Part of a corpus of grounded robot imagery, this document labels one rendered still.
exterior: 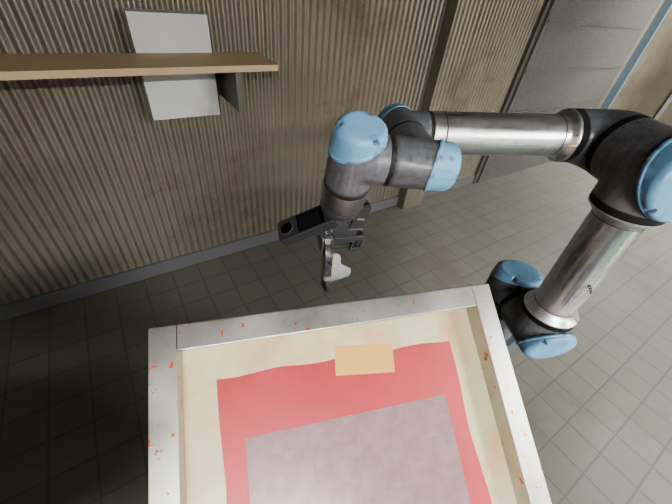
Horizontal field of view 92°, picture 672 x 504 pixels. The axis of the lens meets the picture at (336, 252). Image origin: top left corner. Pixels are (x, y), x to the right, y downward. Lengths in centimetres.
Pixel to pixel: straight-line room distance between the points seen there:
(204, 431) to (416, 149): 51
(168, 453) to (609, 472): 245
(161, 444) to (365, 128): 50
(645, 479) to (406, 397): 229
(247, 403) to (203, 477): 11
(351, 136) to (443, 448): 52
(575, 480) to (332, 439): 206
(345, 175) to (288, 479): 46
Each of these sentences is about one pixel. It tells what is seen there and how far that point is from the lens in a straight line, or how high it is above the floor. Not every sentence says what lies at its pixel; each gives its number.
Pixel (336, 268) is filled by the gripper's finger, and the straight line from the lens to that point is 65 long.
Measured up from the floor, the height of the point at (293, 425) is 144.
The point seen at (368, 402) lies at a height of 144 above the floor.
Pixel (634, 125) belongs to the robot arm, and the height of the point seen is 183.
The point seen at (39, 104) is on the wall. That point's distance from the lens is 237.
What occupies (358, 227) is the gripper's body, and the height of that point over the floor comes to 162.
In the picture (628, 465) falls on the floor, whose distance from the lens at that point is 279.
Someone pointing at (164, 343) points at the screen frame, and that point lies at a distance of 55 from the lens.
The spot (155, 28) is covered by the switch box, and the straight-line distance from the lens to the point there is 218.
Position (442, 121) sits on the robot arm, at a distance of 63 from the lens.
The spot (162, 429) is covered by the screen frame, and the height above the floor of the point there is 149.
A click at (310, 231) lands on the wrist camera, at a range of 58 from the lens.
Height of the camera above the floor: 198
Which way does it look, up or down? 40 degrees down
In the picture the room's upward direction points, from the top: 7 degrees clockwise
